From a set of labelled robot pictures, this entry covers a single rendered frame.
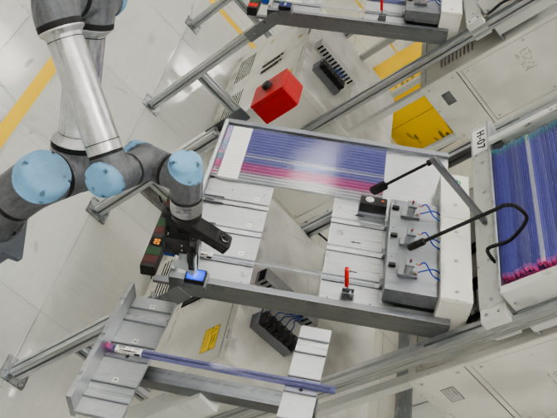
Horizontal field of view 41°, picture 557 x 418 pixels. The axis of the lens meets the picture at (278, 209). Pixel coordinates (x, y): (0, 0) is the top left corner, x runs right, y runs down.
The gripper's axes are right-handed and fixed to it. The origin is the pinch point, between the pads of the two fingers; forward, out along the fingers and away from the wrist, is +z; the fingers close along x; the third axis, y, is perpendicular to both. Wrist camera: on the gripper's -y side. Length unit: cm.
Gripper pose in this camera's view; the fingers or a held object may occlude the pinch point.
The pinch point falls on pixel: (196, 271)
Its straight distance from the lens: 186.6
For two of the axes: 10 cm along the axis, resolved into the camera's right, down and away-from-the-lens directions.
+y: -9.8, -1.6, 0.7
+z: -0.7, 7.3, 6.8
